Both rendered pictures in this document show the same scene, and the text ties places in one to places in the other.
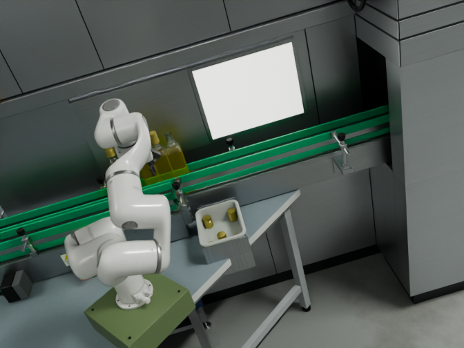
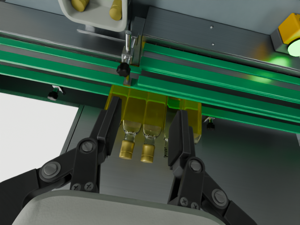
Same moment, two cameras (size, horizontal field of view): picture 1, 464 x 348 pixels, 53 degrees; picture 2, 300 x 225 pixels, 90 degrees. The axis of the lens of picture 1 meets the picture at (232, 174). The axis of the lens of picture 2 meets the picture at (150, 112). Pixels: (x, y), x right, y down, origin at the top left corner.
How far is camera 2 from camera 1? 1.42 m
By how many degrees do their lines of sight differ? 8
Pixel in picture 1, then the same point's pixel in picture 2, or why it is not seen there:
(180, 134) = not seen: hidden behind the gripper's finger
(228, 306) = not seen: outside the picture
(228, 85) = (15, 159)
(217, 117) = (57, 128)
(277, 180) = (13, 20)
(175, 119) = not seen: hidden behind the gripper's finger
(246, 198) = (66, 22)
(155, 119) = (119, 161)
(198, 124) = (81, 131)
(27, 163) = (264, 176)
